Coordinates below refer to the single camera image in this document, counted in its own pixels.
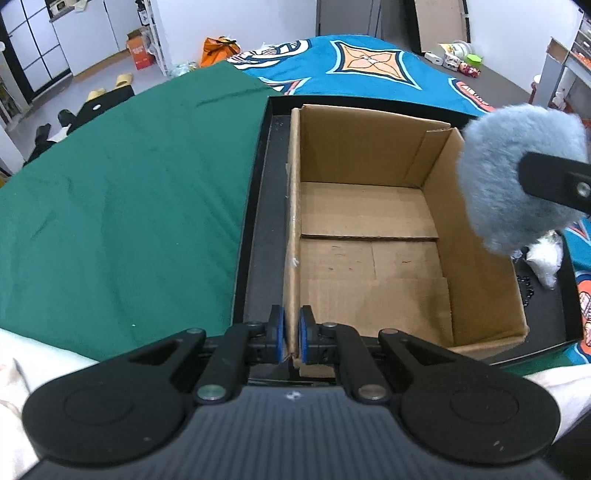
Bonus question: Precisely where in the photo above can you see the fluffy grey-blue plush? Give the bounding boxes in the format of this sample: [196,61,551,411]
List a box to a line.
[456,104,588,256]

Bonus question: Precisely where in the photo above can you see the clear bag of white stuffing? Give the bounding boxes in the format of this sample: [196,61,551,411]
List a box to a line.
[526,231,564,290]

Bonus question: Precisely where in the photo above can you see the brown cardboard box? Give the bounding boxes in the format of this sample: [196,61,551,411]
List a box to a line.
[283,103,529,359]

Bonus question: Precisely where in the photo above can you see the black stitched felt pouch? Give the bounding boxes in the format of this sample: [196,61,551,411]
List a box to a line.
[517,275,535,308]

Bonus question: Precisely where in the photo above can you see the grey desk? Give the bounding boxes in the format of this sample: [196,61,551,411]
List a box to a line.
[530,14,590,111]

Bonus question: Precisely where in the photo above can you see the white bedding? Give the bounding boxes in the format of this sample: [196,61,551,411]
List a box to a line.
[1,330,95,479]

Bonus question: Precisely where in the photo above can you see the grey bench mat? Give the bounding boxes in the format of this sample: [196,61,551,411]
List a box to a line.
[412,49,530,117]

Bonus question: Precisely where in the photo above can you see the black shallow tray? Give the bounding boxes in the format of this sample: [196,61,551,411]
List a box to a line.
[232,95,583,366]

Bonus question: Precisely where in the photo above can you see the small items on bench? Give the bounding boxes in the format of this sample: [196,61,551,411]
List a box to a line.
[424,40,483,78]

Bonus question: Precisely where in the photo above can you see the green cloth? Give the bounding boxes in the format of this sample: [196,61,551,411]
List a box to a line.
[1,63,273,360]

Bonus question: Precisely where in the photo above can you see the leaning black tray lid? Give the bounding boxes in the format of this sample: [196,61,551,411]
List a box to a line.
[403,0,471,54]

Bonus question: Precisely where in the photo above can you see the blue patterned blanket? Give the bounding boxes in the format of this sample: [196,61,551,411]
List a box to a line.
[227,34,591,370]

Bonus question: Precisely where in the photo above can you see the black stool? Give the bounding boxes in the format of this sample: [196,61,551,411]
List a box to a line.
[66,85,135,135]

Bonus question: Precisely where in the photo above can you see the yellow slipper pair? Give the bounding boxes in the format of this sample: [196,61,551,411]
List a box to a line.
[85,72,136,103]

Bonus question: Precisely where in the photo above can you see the orange cardboard box on floor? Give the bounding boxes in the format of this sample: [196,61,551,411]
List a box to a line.
[126,29,155,70]

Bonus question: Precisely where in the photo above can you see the orange bag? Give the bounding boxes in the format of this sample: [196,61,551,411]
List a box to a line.
[198,36,242,68]

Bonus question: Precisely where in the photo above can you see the white kitchen cabinet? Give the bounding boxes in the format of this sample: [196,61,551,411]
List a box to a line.
[51,0,141,76]

